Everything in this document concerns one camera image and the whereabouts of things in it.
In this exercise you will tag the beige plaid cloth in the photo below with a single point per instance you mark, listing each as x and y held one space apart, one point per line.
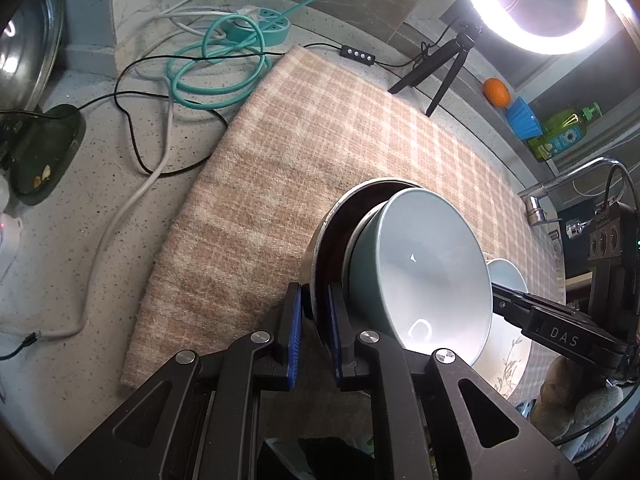
300 135

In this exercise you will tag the teal power strip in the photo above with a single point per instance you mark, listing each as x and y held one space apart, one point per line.
260 25

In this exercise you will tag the large steel bowl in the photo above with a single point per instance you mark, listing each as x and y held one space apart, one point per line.
314 260

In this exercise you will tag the white plug adapter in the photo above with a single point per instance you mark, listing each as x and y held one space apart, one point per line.
10 232

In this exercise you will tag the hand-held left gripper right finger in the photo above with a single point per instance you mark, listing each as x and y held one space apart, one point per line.
334 345

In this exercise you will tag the plain white plate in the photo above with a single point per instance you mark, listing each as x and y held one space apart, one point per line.
507 275

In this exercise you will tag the green dish soap bottle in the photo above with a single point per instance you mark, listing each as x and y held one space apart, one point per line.
562 132

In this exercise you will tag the black tripod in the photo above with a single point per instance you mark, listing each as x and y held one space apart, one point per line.
467 37

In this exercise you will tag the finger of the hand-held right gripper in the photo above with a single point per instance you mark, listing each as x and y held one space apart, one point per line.
512 307

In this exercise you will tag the person's right hand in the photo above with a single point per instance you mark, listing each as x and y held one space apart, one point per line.
575 400

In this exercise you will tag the chrome faucet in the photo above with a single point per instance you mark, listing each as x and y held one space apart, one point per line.
537 207

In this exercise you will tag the orange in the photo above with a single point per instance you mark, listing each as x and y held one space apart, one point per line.
496 92

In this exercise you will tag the large floral plate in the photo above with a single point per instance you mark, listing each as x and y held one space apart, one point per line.
505 355

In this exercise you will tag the dark green dish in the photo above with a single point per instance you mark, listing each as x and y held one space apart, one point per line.
45 155

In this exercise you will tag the steel pot lid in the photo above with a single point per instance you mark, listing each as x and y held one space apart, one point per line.
27 40

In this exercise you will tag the blue ribbed cup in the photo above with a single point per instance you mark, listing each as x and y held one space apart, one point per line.
522 120

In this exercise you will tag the pale blue ceramic bowl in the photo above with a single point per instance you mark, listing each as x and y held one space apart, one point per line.
425 270

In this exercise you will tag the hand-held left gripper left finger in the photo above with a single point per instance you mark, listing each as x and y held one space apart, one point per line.
295 340

